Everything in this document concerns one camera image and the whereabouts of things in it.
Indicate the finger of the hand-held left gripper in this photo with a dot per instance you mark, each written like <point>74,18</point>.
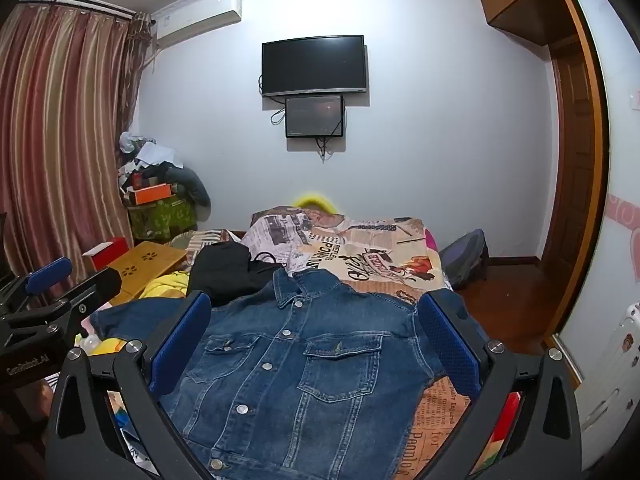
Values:
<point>47,274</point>
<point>95,287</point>

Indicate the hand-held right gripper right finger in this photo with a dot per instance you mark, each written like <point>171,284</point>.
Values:
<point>447,345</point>

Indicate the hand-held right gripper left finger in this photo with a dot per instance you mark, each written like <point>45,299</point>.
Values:
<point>175,345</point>

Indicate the blue denim jacket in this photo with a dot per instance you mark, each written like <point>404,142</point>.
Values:
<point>300,375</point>

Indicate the pile of clothes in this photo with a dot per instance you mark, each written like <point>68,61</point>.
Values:
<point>147,152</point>

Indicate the red box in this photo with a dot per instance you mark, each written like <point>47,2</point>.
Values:
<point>107,255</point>

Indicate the wooden lap desk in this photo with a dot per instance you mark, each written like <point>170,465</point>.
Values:
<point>145,262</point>

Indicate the yellow cloth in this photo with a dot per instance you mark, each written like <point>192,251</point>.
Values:
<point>165,287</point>

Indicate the black garment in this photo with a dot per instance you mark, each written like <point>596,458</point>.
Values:
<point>222,270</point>

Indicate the grey backpack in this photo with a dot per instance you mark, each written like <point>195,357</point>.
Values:
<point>465,257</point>

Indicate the pink cloth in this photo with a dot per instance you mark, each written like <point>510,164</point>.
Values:
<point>430,242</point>

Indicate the orange box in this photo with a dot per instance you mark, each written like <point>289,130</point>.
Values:
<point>152,195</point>

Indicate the newspaper print blanket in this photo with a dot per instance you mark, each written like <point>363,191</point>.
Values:
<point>370,255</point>

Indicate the striped red curtain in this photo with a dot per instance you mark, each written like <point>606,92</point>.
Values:
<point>60,135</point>

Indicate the white appliance with stickers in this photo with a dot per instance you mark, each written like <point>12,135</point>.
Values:
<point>612,375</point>

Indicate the yellow fluffy object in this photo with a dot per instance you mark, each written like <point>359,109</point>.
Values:
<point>315,202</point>

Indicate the wooden door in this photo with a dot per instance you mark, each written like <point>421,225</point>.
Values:
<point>575,185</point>

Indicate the white wardrobe sliding door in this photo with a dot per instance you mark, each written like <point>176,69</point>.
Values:
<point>620,160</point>

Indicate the small black monitor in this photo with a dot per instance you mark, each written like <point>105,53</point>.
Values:
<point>315,116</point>

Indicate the white air conditioner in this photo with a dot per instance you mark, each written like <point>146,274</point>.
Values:
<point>197,15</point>

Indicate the wooden overhead cabinet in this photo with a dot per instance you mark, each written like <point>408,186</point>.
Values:
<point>525,0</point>

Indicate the black wall television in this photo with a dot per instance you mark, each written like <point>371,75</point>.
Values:
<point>315,65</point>

